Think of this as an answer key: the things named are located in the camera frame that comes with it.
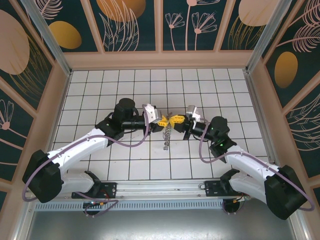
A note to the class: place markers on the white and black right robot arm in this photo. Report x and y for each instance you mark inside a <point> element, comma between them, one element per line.
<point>250,162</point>

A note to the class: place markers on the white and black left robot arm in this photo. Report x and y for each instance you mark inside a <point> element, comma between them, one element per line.
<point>80,147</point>

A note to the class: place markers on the grey metal panel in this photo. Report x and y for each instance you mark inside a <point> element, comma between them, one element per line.
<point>160,225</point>

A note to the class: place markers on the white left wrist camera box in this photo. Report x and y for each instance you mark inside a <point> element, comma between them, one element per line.
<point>151,113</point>

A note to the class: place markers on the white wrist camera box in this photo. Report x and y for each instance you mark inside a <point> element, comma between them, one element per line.
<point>192,112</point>
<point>151,113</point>

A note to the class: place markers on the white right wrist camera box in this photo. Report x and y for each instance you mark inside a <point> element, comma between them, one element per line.
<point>192,112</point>

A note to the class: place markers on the aluminium side rail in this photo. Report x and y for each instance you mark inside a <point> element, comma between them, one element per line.
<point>256,100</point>

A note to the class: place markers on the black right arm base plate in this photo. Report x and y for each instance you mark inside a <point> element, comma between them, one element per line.
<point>212,188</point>

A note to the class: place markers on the aluminium mounting rail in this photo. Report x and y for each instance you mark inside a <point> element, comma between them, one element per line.
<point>160,190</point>

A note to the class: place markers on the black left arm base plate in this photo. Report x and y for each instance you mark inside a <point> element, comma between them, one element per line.
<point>110,188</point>

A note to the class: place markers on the aluminium frame post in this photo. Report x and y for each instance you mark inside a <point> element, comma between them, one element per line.
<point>270,30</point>
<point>46,30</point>

